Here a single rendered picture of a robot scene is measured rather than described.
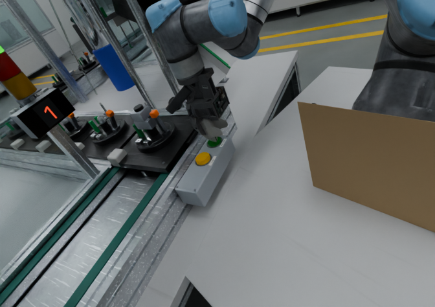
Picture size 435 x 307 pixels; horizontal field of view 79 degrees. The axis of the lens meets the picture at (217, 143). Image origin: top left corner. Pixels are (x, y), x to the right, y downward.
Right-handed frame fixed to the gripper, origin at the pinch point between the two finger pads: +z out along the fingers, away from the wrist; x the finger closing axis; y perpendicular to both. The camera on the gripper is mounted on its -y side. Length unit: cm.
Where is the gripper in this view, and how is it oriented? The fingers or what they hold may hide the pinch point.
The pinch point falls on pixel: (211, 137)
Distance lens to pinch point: 74.2
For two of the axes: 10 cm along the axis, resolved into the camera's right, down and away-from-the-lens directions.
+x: 4.1, -6.7, 6.1
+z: 3.3, 7.4, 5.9
